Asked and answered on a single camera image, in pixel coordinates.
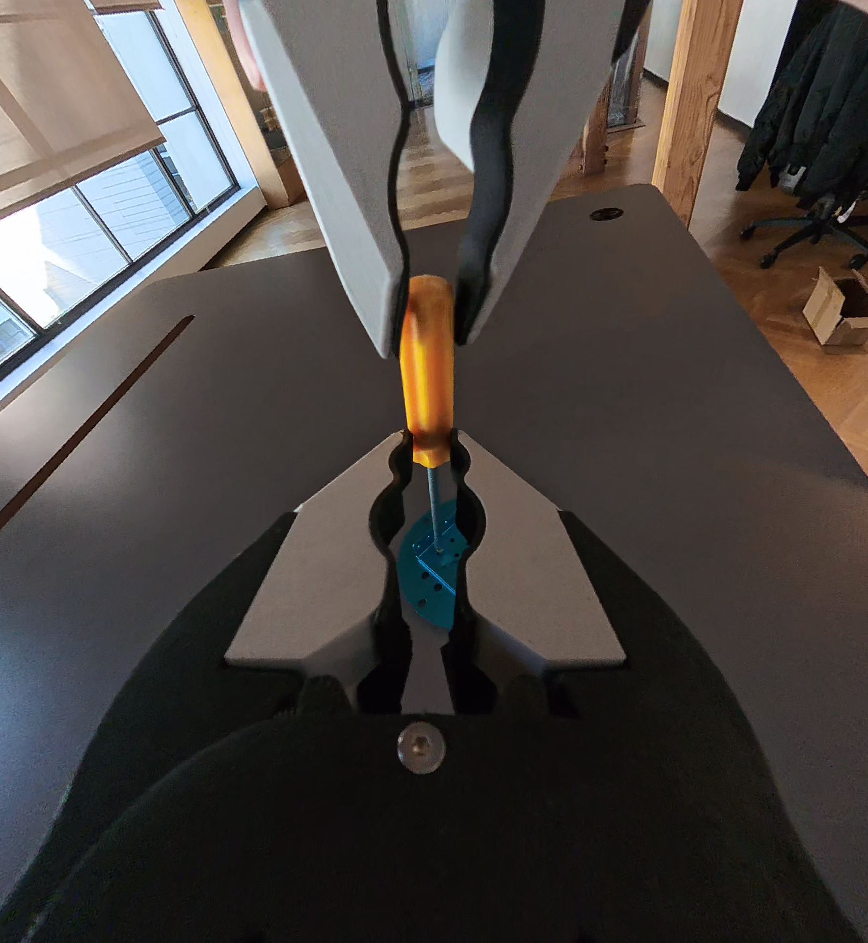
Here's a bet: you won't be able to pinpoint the blue disc with square bracket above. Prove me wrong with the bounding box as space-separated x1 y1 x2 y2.
397 499 473 632

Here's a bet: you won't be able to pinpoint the yellow screwdriver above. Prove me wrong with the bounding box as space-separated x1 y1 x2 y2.
399 274 456 561

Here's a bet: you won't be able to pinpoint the large glass window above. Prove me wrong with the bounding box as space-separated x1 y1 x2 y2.
0 0 244 414

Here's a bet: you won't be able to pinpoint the beige roller blind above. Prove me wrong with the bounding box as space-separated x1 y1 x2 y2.
0 0 166 233

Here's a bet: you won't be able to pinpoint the grey desk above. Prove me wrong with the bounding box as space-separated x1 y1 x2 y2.
0 184 868 943

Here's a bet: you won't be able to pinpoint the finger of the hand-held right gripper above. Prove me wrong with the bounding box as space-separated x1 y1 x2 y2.
453 0 653 349
237 0 414 361

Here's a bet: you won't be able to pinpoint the dark jackets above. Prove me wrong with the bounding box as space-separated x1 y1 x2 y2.
734 0 868 211

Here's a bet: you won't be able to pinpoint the black office chair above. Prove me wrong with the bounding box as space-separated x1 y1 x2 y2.
739 158 868 270

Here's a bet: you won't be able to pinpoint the open cardboard box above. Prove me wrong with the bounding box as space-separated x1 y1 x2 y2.
802 267 868 347

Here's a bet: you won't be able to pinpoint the light wooden column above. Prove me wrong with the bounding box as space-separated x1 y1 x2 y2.
175 0 306 211

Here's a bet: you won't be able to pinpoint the person's right hand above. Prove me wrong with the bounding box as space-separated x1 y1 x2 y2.
222 0 271 94

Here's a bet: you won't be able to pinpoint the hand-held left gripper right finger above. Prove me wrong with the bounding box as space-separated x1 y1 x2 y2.
455 429 628 685

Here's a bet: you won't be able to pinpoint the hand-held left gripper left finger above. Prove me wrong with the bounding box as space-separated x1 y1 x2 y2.
224 431 407 690

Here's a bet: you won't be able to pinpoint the wooden pillar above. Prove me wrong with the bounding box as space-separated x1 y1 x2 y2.
651 0 746 227
580 81 613 178

